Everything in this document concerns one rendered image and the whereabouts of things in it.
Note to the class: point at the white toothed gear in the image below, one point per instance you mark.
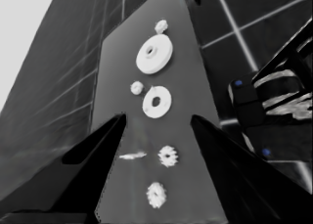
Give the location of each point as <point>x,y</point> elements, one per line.
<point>172,159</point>
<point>134,89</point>
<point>158,28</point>
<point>152,198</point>

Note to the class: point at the large thick white disc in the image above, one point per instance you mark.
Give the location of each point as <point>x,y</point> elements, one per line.
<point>156,62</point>

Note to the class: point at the small thin T-shaped piece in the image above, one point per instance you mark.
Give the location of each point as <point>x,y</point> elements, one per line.
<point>132,156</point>

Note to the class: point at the dark robot body block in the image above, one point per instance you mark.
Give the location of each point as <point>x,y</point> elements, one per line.
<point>247,98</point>

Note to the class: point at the white round carrier with pins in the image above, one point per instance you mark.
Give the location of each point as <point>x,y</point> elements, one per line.
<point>153,111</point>

